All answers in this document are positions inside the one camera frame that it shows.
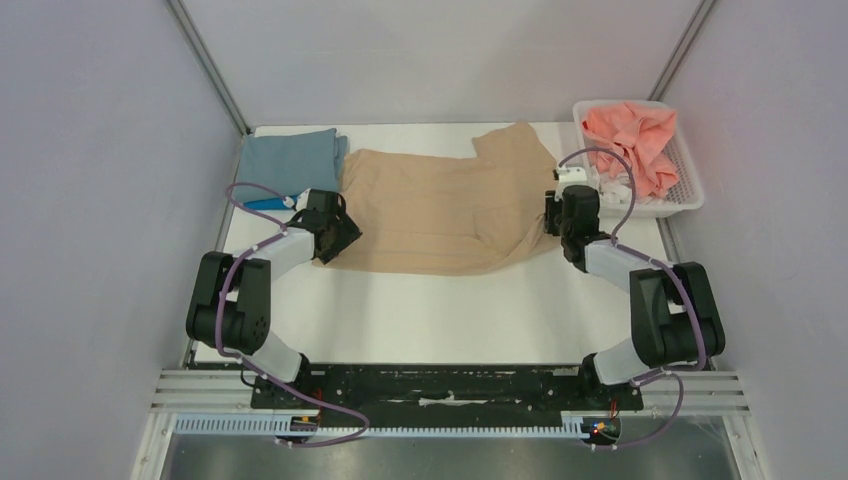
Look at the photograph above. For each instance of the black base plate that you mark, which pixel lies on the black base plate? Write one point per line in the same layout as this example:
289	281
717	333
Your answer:
456	395

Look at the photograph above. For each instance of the pink t shirt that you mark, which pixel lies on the pink t shirt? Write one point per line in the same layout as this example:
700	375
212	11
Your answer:
639	134

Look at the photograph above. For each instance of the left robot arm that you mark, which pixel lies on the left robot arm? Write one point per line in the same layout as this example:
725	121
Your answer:
231	304

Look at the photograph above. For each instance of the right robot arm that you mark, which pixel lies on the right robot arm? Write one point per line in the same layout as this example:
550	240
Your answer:
675	324

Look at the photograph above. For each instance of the corner aluminium post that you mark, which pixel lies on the corner aluminium post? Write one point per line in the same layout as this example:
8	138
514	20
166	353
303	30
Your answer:
201	53
692	31

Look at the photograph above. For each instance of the left corner aluminium post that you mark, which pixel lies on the left corner aluminium post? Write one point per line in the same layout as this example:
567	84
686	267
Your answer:
201	53

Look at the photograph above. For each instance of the right corner aluminium post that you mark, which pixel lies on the right corner aluminium post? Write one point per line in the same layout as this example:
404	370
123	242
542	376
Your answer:
692	31

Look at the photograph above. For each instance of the bright blue folded t shirt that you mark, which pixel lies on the bright blue folded t shirt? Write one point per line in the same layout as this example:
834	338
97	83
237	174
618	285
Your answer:
272	204

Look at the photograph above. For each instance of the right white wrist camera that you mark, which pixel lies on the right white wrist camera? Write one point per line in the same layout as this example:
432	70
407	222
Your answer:
571	175

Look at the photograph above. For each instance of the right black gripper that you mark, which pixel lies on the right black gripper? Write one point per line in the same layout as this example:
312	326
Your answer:
552	216

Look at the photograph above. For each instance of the beige t shirt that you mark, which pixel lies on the beige t shirt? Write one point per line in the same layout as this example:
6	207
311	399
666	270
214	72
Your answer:
446	216

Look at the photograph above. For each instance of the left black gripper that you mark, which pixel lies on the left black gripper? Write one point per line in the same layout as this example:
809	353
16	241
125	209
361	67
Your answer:
348	233

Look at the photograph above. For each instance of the white cable duct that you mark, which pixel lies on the white cable duct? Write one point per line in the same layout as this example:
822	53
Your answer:
298	428

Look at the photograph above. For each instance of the white t shirt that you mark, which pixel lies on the white t shirt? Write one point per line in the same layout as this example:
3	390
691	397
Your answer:
618	190

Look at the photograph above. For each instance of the white plastic basket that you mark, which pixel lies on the white plastic basket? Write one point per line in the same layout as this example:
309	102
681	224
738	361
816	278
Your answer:
687	194

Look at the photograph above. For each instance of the grey-blue folded t shirt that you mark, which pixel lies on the grey-blue folded t shirt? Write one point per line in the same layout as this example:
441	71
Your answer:
290	164

